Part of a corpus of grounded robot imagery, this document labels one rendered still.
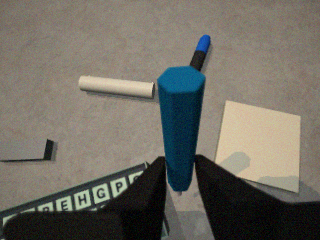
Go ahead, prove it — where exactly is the blue hexagonal rod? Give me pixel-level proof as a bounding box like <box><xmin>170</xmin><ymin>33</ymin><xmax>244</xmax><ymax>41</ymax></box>
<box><xmin>157</xmin><ymin>66</ymin><xmax>206</xmax><ymax>195</ymax></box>

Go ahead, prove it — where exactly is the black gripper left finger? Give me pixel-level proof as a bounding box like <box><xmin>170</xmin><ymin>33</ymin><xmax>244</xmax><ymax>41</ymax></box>
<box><xmin>3</xmin><ymin>156</ymin><xmax>167</xmax><ymax>240</ymax></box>

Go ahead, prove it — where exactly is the beige flat square slab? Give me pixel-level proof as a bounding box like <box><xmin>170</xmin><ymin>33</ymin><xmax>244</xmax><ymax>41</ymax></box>
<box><xmin>214</xmin><ymin>100</ymin><xmax>300</xmax><ymax>193</ymax></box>

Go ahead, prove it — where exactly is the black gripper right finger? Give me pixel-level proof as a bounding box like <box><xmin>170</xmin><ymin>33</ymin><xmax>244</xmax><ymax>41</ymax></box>
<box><xmin>195</xmin><ymin>154</ymin><xmax>320</xmax><ymax>240</ymax></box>

